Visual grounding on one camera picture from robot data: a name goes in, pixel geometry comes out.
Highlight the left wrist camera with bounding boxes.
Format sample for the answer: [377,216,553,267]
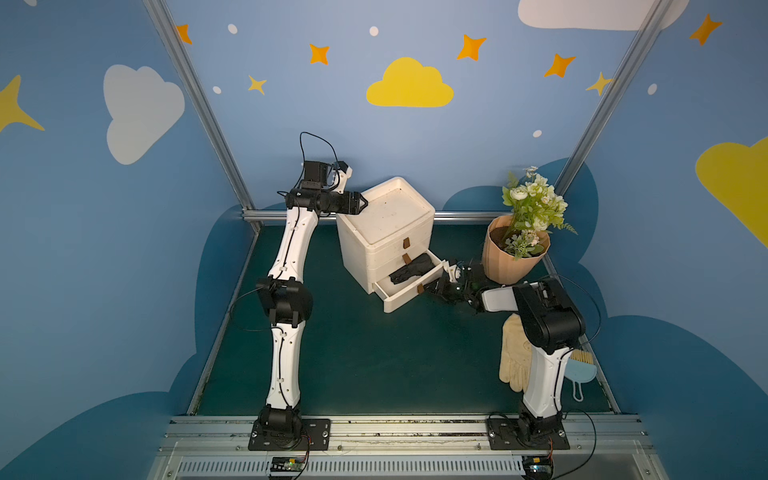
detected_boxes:
[331,161,353,193]

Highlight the white green artificial flowers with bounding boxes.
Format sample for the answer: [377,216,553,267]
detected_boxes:
[501,166,577,259]

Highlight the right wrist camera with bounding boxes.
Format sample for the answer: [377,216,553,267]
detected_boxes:
[445,262,466,283]

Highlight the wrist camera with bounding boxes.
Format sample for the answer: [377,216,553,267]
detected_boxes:
[445,262,466,283]
[331,161,353,193]

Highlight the aluminium back frame rail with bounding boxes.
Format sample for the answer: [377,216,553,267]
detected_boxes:
[242,210,507,225]

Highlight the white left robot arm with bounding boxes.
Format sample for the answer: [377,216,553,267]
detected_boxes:
[257,189,368,444]

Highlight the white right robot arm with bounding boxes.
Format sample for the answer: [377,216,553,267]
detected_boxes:
[425,263,586,445]

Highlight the terracotta flower pot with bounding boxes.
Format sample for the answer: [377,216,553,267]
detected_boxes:
[482,215,551,285]

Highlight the beige work glove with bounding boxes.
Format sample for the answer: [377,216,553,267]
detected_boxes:
[499,314,532,392]

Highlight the light blue hand brush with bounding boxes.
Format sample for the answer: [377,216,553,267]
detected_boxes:
[565,350,598,403]

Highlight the aluminium right corner post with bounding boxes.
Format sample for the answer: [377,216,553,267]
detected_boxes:
[555,0,674,196]

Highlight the aluminium corner post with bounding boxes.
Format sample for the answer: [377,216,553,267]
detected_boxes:
[555,0,674,196]
[143,0,261,235]

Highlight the aluminium left corner post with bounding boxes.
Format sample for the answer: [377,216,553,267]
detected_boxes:
[143,0,261,235]

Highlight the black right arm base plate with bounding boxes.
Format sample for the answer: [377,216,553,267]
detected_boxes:
[485,415,571,451]

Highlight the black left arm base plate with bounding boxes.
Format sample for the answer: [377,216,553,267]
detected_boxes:
[247,418,331,452]

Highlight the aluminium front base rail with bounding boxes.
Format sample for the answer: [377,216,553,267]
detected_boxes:
[148,412,668,479]

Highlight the white drawer cabinet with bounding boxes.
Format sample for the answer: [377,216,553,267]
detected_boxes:
[336,177,447,313]

